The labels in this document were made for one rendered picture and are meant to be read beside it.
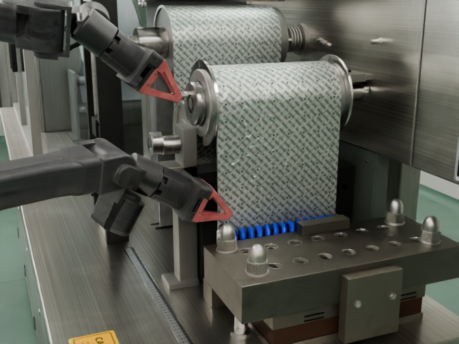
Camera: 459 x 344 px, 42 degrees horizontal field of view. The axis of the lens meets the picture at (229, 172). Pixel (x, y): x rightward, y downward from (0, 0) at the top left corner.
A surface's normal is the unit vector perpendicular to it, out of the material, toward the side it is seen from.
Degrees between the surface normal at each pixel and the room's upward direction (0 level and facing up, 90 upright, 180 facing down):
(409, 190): 90
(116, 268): 0
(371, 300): 90
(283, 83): 60
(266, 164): 90
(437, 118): 90
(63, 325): 0
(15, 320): 0
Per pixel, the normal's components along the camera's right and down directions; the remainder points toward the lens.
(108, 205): -0.57, -0.15
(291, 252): 0.00, -0.96
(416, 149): -0.93, 0.11
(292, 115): 0.38, 0.25
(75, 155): 0.20, -0.89
